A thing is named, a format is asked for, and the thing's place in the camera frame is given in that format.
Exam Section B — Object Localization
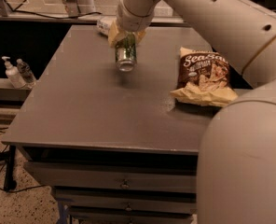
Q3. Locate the black floor cable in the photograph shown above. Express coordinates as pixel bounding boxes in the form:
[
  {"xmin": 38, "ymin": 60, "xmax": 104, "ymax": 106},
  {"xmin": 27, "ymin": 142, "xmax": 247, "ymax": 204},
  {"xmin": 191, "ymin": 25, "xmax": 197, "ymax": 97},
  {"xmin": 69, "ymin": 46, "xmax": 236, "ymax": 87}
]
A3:
[{"xmin": 0, "ymin": 119, "xmax": 48, "ymax": 194}]

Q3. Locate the sea salt chips bag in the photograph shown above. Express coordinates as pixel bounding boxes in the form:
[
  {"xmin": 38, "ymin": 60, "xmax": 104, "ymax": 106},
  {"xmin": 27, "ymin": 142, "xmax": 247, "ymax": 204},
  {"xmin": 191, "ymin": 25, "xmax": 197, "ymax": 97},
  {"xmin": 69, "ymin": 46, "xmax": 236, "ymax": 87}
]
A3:
[{"xmin": 170, "ymin": 48, "xmax": 238, "ymax": 107}]

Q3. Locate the top grey drawer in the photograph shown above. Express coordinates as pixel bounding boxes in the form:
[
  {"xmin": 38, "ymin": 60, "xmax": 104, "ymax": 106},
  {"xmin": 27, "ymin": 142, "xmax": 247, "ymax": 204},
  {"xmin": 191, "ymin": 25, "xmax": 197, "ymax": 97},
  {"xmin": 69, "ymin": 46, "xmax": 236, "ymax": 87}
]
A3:
[{"xmin": 24, "ymin": 161, "xmax": 196, "ymax": 193}]

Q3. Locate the black cable on rail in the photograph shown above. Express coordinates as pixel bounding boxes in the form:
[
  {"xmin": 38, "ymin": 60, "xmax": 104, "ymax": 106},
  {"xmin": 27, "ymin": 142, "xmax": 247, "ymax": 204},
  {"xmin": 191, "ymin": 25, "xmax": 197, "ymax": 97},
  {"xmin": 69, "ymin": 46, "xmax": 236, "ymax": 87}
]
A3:
[{"xmin": 0, "ymin": 0, "xmax": 104, "ymax": 21}]

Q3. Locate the clear plastic water bottle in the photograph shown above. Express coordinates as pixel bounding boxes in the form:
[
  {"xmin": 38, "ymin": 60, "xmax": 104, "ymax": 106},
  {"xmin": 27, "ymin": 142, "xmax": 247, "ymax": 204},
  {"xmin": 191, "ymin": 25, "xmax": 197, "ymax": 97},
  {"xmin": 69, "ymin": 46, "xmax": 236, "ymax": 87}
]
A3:
[{"xmin": 96, "ymin": 17, "xmax": 115, "ymax": 35}]

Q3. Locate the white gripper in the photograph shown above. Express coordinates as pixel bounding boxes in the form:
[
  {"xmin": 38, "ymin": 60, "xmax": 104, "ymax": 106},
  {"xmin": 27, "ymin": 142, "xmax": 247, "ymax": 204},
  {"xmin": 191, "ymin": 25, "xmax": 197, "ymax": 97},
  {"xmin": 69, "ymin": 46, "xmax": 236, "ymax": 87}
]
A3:
[{"xmin": 108, "ymin": 0, "xmax": 156, "ymax": 48}]

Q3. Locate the green soda can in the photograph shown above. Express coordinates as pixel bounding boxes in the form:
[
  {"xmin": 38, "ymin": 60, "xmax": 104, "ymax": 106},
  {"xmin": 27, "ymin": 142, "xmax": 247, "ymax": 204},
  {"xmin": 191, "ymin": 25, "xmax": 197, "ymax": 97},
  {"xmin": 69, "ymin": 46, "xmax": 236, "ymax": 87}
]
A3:
[{"xmin": 115, "ymin": 33, "xmax": 137, "ymax": 72}]

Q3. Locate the white pump dispenser bottle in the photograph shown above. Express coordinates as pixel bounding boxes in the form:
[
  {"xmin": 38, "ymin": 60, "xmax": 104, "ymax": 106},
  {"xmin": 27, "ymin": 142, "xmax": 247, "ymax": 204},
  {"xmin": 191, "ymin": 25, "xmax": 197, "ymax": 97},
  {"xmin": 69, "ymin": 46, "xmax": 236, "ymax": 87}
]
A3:
[{"xmin": 2, "ymin": 56, "xmax": 26, "ymax": 89}]

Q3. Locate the bottom grey drawer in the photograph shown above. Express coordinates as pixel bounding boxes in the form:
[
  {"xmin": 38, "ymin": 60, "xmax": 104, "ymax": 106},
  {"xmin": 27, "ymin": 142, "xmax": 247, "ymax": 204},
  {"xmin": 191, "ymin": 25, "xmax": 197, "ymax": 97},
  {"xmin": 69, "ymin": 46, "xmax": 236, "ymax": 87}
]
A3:
[{"xmin": 69, "ymin": 206, "xmax": 191, "ymax": 224}]

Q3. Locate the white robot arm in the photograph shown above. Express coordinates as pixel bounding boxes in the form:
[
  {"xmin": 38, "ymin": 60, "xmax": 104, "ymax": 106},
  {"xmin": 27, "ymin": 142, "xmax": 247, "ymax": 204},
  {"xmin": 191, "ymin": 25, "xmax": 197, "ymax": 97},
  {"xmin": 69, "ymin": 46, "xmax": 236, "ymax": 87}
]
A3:
[{"xmin": 117, "ymin": 0, "xmax": 276, "ymax": 224}]

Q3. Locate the middle grey drawer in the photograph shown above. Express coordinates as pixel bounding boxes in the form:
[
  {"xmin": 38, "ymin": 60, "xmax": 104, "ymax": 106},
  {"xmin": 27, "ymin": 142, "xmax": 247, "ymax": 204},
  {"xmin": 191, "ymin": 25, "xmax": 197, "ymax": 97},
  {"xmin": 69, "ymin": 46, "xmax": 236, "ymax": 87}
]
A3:
[{"xmin": 52, "ymin": 189, "xmax": 197, "ymax": 214}]

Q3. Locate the grey drawer cabinet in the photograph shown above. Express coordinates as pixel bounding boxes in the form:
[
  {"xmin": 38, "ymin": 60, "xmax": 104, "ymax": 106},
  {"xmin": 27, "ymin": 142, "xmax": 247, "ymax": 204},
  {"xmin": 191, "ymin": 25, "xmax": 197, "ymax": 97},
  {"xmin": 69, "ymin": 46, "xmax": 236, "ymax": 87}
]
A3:
[{"xmin": 1, "ymin": 24, "xmax": 235, "ymax": 224}]

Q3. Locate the small clear bottle on shelf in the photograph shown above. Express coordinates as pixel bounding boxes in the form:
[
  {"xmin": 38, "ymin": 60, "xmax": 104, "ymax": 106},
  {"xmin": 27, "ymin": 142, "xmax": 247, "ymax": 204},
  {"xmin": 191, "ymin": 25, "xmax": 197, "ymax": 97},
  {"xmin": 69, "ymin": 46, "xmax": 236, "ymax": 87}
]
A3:
[{"xmin": 17, "ymin": 59, "xmax": 36, "ymax": 87}]

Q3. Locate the grey drawer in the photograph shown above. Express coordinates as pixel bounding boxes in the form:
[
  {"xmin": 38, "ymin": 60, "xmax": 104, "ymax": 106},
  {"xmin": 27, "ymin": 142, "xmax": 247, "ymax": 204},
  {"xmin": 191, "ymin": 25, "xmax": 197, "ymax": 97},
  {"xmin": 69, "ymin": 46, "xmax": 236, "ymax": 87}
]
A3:
[
  {"xmin": 52, "ymin": 189, "xmax": 197, "ymax": 214},
  {"xmin": 24, "ymin": 161, "xmax": 196, "ymax": 193},
  {"xmin": 69, "ymin": 206, "xmax": 191, "ymax": 224}
]

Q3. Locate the grey metal shelf rail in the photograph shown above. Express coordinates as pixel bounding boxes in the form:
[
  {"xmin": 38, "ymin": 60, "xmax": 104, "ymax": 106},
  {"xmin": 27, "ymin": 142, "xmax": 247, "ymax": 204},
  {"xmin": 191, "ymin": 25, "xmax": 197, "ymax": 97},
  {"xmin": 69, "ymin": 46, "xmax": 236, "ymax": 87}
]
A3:
[{"xmin": 0, "ymin": 10, "xmax": 189, "ymax": 27}]

